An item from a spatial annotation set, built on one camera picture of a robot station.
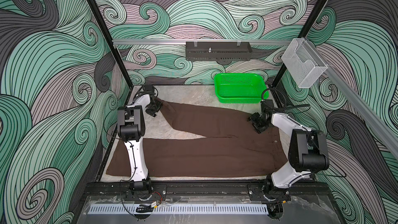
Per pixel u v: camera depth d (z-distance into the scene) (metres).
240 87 1.17
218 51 0.96
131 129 0.58
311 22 0.84
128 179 0.63
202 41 0.94
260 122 0.78
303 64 0.78
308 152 0.46
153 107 0.91
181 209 0.70
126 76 1.14
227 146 0.89
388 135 0.50
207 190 0.74
